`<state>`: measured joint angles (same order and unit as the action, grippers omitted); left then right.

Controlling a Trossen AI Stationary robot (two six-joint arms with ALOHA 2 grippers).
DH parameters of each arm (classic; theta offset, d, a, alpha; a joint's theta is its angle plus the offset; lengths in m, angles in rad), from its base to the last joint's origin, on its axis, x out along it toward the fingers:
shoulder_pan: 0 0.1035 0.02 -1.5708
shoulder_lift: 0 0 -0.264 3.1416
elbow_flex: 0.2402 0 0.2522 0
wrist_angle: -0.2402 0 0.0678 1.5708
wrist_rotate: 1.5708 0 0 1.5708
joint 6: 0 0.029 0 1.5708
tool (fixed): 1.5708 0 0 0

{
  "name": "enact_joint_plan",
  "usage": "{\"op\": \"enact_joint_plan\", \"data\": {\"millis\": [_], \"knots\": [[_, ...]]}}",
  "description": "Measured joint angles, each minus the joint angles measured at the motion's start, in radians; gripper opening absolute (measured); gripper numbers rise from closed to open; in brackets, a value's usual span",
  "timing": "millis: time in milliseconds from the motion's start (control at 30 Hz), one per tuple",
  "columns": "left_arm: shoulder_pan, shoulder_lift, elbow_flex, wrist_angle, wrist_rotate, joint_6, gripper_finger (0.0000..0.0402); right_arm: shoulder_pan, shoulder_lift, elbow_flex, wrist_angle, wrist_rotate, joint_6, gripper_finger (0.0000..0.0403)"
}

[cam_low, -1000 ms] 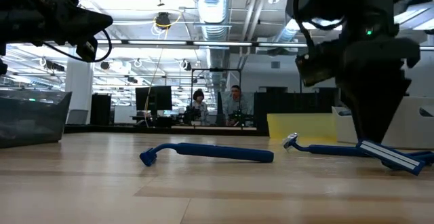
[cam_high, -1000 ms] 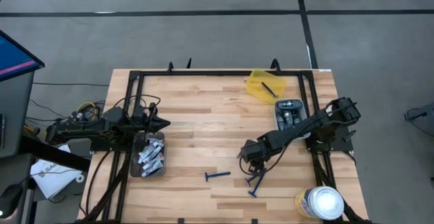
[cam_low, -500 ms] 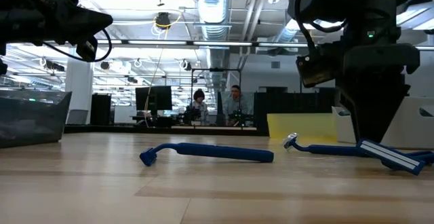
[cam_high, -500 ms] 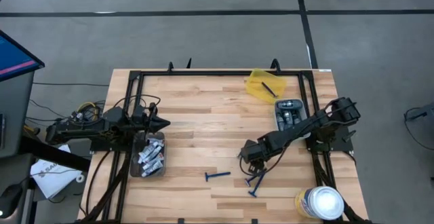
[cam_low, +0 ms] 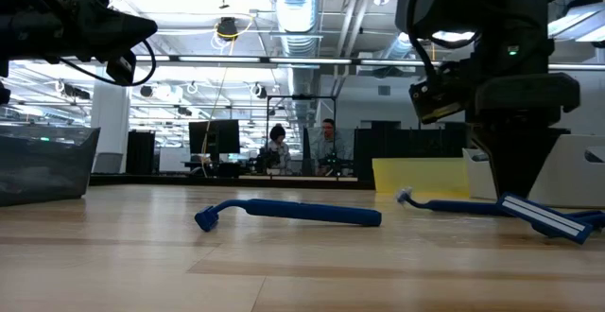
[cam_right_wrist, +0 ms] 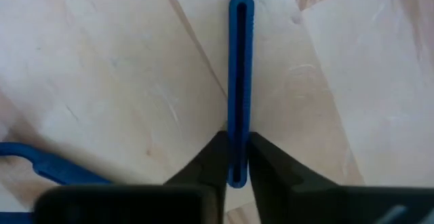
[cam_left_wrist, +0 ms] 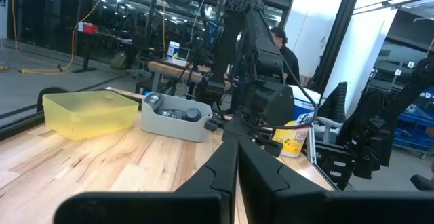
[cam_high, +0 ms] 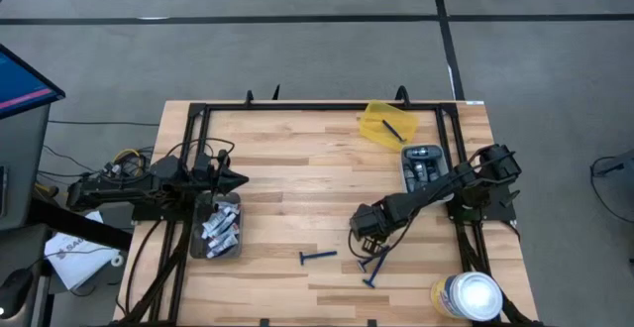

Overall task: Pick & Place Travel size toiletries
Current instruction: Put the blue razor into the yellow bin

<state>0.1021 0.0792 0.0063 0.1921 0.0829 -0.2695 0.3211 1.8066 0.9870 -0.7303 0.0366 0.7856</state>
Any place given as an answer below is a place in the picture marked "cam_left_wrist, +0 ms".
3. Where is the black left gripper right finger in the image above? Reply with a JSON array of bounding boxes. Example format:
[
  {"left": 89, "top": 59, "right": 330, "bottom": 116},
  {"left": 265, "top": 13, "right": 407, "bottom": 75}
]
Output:
[{"left": 238, "top": 136, "right": 434, "bottom": 224}]

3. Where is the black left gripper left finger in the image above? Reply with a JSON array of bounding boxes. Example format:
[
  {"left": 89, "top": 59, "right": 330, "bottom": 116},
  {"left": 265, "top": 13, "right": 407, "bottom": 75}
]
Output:
[{"left": 53, "top": 135, "right": 240, "bottom": 224}]

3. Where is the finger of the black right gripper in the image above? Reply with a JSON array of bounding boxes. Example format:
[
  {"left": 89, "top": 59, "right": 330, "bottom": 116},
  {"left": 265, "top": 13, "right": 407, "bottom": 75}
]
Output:
[
  {"left": 222, "top": 113, "right": 248, "bottom": 140},
  {"left": 246, "top": 115, "right": 272, "bottom": 142}
]

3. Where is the yellow disinfecting wipes canister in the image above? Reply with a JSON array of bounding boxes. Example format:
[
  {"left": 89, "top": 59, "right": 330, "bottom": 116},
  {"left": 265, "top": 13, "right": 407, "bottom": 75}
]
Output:
[{"left": 271, "top": 84, "right": 322, "bottom": 158}]

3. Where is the person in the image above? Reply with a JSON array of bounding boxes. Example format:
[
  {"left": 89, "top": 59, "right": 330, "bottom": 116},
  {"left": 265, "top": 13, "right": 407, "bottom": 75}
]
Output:
[{"left": 270, "top": 26, "right": 301, "bottom": 86}]

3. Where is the light grey plastic bin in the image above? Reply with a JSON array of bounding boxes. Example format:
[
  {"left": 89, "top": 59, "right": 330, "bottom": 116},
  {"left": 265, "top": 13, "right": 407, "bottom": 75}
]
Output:
[{"left": 140, "top": 93, "right": 214, "bottom": 143}]

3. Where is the black jacket on chair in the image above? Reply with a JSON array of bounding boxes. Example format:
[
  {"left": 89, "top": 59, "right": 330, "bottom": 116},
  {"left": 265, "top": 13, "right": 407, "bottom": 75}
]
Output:
[{"left": 317, "top": 81, "right": 349, "bottom": 122}]

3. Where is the black equipment box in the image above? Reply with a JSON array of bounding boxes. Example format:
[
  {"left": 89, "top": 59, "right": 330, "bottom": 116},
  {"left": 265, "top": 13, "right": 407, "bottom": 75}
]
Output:
[{"left": 315, "top": 141, "right": 357, "bottom": 191}]

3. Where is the background wooden table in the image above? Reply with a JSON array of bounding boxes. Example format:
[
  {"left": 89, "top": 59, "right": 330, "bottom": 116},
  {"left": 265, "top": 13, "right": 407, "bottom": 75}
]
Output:
[{"left": 146, "top": 60, "right": 232, "bottom": 92}]

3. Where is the background white wipes canister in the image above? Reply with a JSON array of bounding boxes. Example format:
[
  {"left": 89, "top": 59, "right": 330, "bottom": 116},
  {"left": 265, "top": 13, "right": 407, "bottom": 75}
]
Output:
[{"left": 165, "top": 41, "right": 181, "bottom": 62}]

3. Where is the blue storage cart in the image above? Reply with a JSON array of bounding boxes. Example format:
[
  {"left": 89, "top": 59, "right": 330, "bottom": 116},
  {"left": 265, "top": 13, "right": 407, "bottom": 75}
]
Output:
[{"left": 392, "top": 87, "right": 434, "bottom": 157}]

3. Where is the red box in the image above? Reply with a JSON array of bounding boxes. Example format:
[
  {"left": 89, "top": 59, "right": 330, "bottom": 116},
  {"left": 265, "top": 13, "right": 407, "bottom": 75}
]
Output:
[{"left": 77, "top": 21, "right": 100, "bottom": 35}]

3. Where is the black chair back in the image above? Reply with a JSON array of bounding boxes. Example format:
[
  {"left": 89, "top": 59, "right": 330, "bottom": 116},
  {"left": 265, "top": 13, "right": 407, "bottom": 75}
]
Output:
[{"left": 36, "top": 86, "right": 71, "bottom": 113}]

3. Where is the black vertical post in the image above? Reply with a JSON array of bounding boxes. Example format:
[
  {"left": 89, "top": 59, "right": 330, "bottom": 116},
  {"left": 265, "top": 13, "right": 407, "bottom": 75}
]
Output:
[{"left": 313, "top": 0, "right": 366, "bottom": 94}]

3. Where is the yellow floor cable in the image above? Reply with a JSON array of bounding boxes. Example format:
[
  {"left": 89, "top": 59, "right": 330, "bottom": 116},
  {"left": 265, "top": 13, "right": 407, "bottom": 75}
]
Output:
[{"left": 0, "top": 0, "right": 115, "bottom": 76}]

